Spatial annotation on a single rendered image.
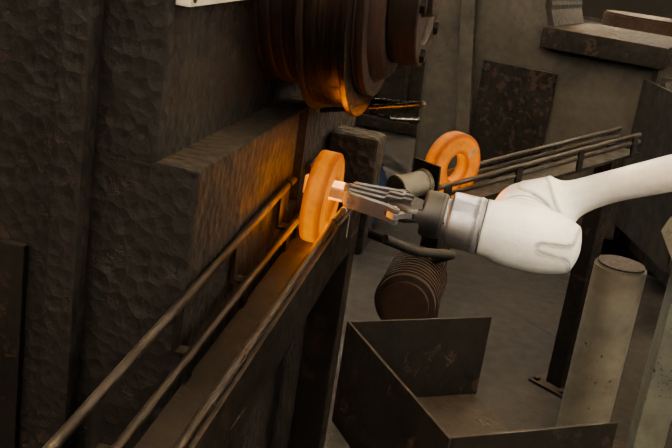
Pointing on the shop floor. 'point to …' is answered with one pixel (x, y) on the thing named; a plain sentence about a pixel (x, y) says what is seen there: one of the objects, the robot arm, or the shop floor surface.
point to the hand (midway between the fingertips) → (325, 187)
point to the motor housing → (410, 288)
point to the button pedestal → (655, 378)
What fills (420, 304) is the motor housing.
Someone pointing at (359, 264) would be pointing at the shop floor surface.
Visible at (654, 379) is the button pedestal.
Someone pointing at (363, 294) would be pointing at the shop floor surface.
